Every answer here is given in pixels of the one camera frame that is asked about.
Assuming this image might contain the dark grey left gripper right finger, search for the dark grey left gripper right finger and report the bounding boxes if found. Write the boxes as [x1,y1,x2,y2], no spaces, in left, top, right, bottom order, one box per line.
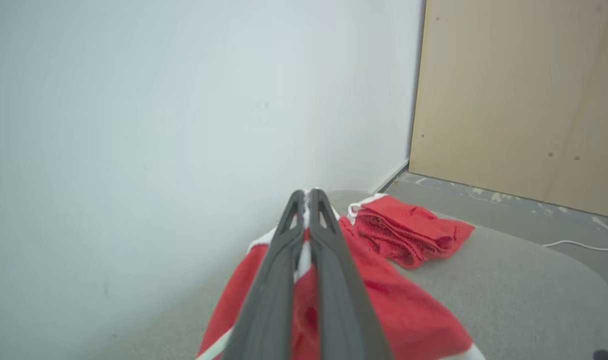
[308,188,395,360]

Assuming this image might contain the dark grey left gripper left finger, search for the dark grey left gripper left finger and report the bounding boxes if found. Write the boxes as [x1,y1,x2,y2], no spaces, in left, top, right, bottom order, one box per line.
[221,189,307,360]

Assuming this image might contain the red and white shirt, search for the red and white shirt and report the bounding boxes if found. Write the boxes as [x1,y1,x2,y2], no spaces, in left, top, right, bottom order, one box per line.
[196,189,487,360]

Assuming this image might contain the red shorts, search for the red shorts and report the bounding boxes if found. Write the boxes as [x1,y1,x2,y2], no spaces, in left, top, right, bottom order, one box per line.
[347,193,476,270]

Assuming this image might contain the grey fabric sofa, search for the grey fabric sofa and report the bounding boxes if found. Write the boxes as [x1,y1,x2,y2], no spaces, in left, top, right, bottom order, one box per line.
[99,188,608,360]

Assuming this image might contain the light wooden panel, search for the light wooden panel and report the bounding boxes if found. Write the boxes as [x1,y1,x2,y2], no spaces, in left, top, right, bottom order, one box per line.
[408,0,608,221]

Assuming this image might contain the white floor cable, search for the white floor cable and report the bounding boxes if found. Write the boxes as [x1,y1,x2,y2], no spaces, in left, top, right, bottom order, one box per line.
[542,239,608,252]

